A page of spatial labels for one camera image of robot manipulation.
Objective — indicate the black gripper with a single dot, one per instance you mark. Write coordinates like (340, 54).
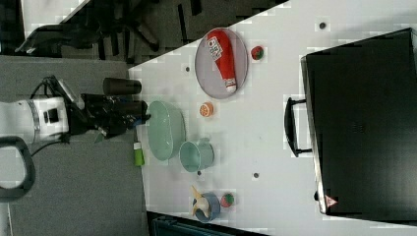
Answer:
(110, 115)

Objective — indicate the black oven door handle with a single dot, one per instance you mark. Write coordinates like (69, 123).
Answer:
(290, 127)

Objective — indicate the black toaster oven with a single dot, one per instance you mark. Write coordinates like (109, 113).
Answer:
(361, 100)

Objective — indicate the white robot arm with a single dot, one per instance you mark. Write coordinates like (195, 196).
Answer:
(58, 119)

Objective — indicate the black cylinder cup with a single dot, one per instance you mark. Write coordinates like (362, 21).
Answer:
(113, 86)

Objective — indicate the green oval colander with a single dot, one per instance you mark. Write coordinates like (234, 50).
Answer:
(166, 130)

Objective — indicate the black office chair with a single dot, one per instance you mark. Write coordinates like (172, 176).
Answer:
(95, 21)

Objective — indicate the orange slice toy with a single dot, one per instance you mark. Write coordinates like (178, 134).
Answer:
(206, 109)

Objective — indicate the grey round plate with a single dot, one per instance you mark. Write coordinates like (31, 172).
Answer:
(208, 75)

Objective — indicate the peeled banana toy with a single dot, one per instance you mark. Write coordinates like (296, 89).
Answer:
(201, 203)

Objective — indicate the red ketchup bottle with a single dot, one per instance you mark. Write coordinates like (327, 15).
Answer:
(221, 52)

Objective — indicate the small blue bowl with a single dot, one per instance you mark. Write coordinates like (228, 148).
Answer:
(213, 209)

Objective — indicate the strawberry near blue bowl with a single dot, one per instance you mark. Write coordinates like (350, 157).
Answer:
(227, 200)

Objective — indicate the strawberry near plate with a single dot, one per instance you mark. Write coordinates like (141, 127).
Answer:
(257, 53)

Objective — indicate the green cup with handle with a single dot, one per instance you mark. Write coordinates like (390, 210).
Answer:
(196, 156)

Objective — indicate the blue frame rail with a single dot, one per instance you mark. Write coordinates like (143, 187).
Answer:
(171, 226)

